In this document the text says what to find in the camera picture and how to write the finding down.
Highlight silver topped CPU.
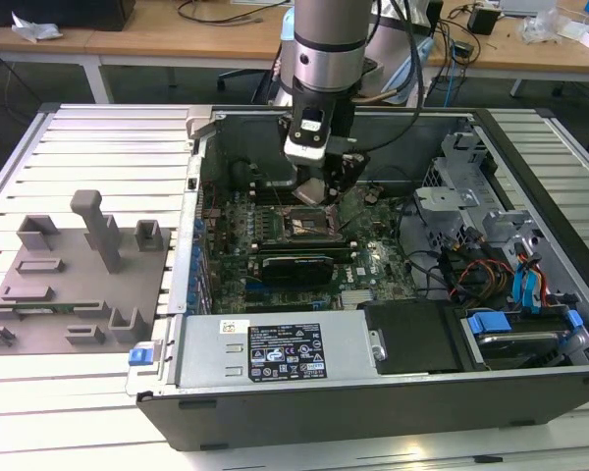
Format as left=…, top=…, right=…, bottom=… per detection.
left=294, top=177, right=328, bottom=205

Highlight metal socket cover frame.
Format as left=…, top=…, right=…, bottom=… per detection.
left=333, top=193, right=370, bottom=231

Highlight black CPU socket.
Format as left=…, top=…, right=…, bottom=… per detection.
left=279, top=203, right=339, bottom=241

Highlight black RAM slot bank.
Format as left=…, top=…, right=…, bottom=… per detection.
left=251, top=238, right=358, bottom=262
left=250, top=179, right=298, bottom=205

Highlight black office chair base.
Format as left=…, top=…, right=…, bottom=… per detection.
left=217, top=67, right=279, bottom=105

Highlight silver metal drive cage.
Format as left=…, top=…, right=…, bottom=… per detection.
left=411, top=126, right=546, bottom=276

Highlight green motherboard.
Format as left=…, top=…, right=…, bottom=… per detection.
left=198, top=183, right=418, bottom=315

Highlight black graphics card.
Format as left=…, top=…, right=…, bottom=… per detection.
left=259, top=252, right=335, bottom=288

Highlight small black box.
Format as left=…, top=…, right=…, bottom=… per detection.
left=468, top=7, right=500, bottom=35

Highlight small silver chip heatsink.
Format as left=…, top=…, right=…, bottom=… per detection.
left=341, top=288, right=374, bottom=310

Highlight wooden desk white legs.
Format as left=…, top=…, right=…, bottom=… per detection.
left=429, top=9, right=589, bottom=97
left=0, top=23, right=284, bottom=104

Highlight black plastic shroud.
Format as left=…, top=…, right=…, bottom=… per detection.
left=360, top=301, right=467, bottom=377

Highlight grey power supply unit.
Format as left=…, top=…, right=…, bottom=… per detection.
left=174, top=313, right=374, bottom=389

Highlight hard disk in blue carrier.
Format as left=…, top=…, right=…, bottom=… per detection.
left=463, top=307, right=588, bottom=370

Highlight open black PC case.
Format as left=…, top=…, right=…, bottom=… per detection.
left=126, top=105, right=589, bottom=452

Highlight blue plastic case latch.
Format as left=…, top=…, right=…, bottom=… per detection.
left=128, top=342, right=158, bottom=367

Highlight grey plastic parts rack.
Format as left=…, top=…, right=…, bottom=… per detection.
left=0, top=188, right=173, bottom=357

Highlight crumpled white paper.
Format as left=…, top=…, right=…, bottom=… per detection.
left=10, top=12, right=63, bottom=43

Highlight green RAM stick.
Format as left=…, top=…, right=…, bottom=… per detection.
left=10, top=304, right=75, bottom=315

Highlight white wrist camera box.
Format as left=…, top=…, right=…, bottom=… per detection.
left=283, top=108, right=334, bottom=163

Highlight red yellow power wire bundle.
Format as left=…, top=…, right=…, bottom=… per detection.
left=449, top=259, right=516, bottom=303

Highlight blue flat data wire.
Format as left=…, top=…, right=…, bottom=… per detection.
left=512, top=259, right=549, bottom=315

